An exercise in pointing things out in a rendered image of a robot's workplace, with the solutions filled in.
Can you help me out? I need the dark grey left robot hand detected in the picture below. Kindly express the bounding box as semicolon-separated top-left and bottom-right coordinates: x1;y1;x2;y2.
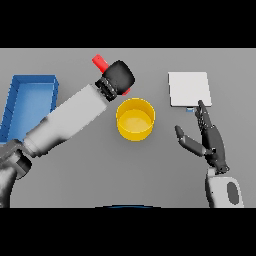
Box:
94;59;136;102

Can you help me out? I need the yellow bowl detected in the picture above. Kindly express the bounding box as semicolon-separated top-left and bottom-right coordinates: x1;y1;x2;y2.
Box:
115;97;156;142

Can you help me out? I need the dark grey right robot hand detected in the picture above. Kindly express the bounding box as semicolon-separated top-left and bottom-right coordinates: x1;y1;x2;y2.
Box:
174;99;231;175

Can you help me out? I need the blue tray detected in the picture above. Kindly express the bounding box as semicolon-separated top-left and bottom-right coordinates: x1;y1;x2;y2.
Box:
0;74;60;145

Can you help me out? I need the pale square measuring scale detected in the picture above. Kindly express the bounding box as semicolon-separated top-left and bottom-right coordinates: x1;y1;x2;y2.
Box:
167;71;213;112

